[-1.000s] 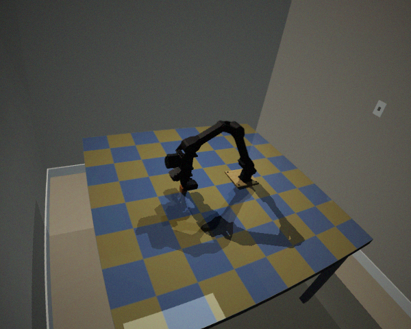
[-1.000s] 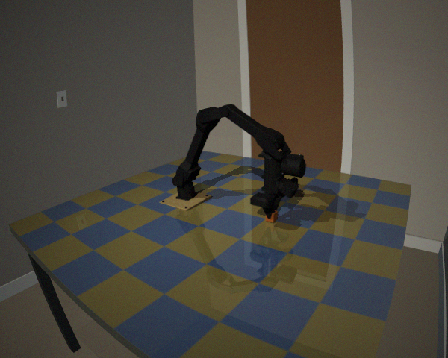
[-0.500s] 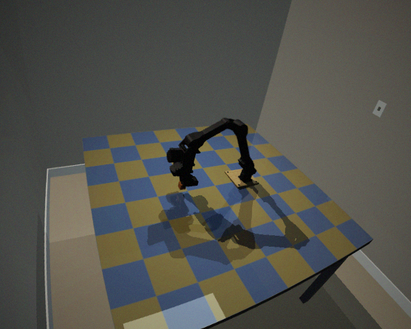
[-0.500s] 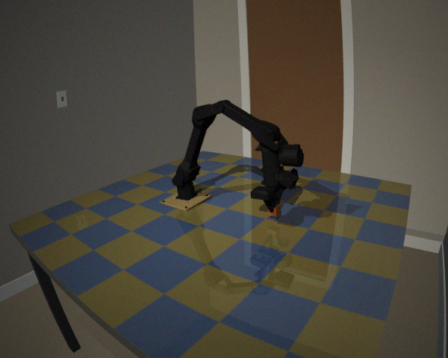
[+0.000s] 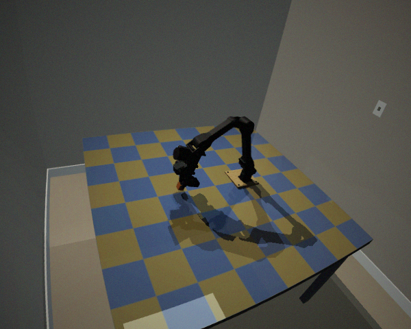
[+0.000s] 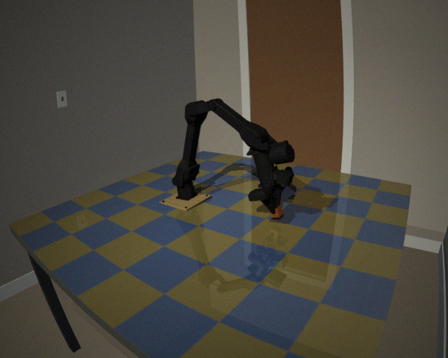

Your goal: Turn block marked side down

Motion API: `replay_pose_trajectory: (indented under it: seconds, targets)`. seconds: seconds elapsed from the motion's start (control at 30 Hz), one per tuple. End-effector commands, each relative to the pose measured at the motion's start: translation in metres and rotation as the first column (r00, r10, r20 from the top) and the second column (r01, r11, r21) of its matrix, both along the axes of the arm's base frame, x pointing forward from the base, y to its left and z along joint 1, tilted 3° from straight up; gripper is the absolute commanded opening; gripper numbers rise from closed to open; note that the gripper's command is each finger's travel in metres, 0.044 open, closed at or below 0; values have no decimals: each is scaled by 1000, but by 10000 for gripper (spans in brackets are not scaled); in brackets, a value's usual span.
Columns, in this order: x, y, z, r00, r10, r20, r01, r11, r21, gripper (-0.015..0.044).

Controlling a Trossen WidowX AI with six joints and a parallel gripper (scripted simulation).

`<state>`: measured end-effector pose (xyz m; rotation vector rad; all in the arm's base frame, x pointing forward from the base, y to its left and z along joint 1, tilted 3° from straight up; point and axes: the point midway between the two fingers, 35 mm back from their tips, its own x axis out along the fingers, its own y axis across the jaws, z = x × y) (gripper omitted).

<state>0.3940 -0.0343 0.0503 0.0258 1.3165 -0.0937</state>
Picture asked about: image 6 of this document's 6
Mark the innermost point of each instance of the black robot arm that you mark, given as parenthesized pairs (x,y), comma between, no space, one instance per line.
(252,134)

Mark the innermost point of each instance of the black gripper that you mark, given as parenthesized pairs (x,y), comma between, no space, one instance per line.
(269,197)

